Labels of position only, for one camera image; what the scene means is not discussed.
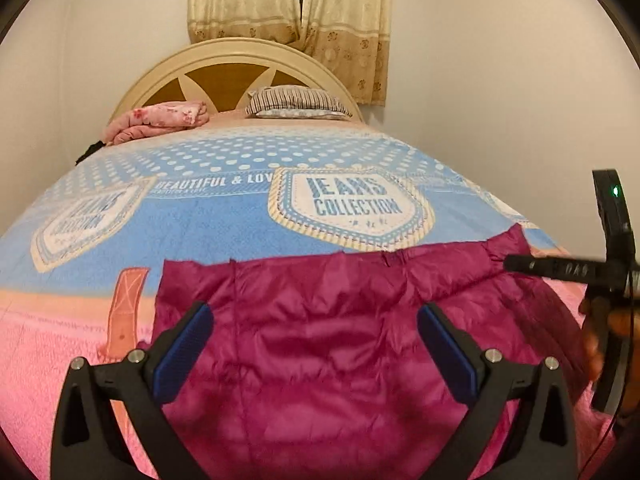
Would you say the folded pink floral blanket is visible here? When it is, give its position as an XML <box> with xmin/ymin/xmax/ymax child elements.
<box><xmin>101</xmin><ymin>101</ymin><xmax>209</xmax><ymax>145</ymax></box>

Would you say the person's right hand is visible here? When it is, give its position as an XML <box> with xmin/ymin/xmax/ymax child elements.
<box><xmin>579</xmin><ymin>297</ymin><xmax>639</xmax><ymax>388</ymax></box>

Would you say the cream wooden headboard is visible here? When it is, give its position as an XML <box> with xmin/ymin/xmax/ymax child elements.
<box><xmin>112</xmin><ymin>38</ymin><xmax>363</xmax><ymax>122</ymax></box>

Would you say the striped grey pillow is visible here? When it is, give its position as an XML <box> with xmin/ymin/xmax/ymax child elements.
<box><xmin>245</xmin><ymin>84</ymin><xmax>352</xmax><ymax>118</ymax></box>

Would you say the beige curtain behind headboard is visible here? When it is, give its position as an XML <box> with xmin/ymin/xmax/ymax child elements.
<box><xmin>186</xmin><ymin>0</ymin><xmax>392</xmax><ymax>106</ymax></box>

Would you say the black object beside bed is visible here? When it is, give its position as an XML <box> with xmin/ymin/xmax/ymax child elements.
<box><xmin>75</xmin><ymin>141</ymin><xmax>105</xmax><ymax>166</ymax></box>

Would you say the magenta puffer jacket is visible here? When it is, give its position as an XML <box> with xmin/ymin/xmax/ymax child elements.
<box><xmin>153</xmin><ymin>226</ymin><xmax>588</xmax><ymax>479</ymax></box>

